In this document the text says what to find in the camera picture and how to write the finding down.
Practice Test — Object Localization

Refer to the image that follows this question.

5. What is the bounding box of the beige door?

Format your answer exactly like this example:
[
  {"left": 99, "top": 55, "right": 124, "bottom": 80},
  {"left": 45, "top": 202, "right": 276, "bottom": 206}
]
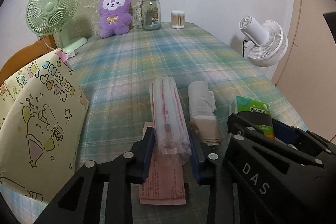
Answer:
[{"left": 272, "top": 0, "right": 335, "bottom": 142}]

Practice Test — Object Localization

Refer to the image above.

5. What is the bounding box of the clear bag of straws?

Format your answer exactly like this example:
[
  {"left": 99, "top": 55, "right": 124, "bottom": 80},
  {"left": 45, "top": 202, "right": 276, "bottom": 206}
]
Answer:
[{"left": 149, "top": 76, "right": 191, "bottom": 163}]

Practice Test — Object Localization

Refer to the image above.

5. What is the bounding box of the white standing fan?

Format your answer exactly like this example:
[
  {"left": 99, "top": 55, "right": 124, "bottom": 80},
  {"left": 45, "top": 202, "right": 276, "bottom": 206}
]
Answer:
[{"left": 239, "top": 15, "right": 288, "bottom": 67}]

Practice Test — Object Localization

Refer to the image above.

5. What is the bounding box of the plaid tablecloth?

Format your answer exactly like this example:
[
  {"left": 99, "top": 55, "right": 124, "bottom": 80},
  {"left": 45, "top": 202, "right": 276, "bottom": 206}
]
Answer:
[{"left": 69, "top": 23, "right": 305, "bottom": 167}]

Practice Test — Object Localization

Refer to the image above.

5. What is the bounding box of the purple plush toy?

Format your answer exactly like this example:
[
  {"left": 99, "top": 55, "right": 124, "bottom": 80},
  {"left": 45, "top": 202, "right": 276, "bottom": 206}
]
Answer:
[{"left": 97, "top": 0, "right": 133, "bottom": 38}]

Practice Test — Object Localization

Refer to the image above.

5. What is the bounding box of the glass mason jar mug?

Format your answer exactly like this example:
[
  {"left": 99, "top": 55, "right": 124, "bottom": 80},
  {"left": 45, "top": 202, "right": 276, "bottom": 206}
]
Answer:
[{"left": 135, "top": 0, "right": 161, "bottom": 31}]

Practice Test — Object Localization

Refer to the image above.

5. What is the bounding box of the green desk fan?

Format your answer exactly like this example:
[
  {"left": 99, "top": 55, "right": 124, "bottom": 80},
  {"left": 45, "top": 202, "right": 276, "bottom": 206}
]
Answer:
[{"left": 26, "top": 0, "right": 87, "bottom": 54}]

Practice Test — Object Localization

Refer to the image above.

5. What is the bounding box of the yellow cartoon storage box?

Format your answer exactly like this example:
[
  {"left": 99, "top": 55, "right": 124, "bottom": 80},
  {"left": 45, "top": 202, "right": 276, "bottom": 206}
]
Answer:
[{"left": 1, "top": 49, "right": 89, "bottom": 203}]

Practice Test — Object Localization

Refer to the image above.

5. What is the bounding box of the cotton swab container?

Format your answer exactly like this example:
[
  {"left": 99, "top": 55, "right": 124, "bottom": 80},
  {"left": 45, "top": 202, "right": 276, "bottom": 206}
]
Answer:
[{"left": 171, "top": 11, "right": 185, "bottom": 29}]

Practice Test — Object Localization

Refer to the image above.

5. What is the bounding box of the pink paper packet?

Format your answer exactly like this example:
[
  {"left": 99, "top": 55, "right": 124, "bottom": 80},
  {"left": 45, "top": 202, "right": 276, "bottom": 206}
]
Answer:
[{"left": 139, "top": 121, "right": 187, "bottom": 205}]

